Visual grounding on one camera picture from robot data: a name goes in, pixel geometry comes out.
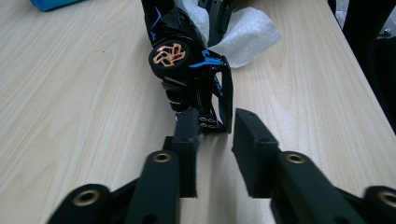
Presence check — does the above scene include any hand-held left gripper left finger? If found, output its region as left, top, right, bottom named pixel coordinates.
left=125, top=107, right=201, bottom=224

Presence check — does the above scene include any dark blurred object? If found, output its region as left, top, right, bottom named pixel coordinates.
left=326, top=0, right=396, bottom=135

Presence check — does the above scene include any blue and black toy car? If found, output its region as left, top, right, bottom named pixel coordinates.
left=140, top=0, right=234, bottom=135

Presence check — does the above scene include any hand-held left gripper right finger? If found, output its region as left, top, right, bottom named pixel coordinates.
left=232, top=107, right=368, bottom=224

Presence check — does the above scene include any white wet wipe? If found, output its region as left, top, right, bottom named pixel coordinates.
left=174, top=0, right=284, bottom=70

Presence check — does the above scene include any blue wet wipes pack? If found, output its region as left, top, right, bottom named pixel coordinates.
left=29, top=0, right=87, bottom=13

